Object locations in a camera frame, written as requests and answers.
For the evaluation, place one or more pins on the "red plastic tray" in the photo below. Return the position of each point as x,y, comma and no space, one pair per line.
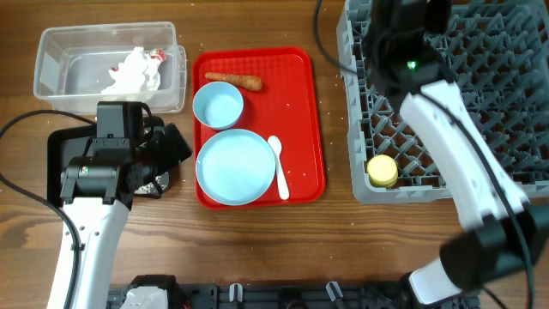
285,107

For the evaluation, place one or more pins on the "orange carrot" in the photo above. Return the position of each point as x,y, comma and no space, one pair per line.
252,83

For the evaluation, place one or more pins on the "yellow plastic cup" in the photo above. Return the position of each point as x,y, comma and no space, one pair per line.
382,171

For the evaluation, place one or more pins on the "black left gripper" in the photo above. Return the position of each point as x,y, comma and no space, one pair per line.
159,142

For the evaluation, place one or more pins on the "grey dishwasher rack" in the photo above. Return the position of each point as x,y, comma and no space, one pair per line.
498,51

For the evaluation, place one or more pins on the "small light blue bowl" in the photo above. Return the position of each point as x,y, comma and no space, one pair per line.
218,105

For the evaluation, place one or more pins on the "clear plastic bin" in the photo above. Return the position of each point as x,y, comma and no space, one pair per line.
73,63

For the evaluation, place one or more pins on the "large light blue plate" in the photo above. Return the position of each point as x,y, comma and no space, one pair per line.
235,167

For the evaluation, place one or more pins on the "white plastic spoon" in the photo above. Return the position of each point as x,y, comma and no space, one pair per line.
276,146

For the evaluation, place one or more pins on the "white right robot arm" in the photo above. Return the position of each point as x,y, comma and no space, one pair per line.
502,231

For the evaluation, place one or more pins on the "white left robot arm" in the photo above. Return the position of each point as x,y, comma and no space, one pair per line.
97,193

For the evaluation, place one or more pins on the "black waste tray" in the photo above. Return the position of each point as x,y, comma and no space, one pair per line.
62,146

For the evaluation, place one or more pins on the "spilled white rice pile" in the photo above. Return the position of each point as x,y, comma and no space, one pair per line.
163,181

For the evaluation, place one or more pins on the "white napkin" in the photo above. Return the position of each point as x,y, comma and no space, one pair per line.
131,81

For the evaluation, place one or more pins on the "red snack wrapper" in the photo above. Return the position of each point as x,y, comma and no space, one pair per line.
140,60

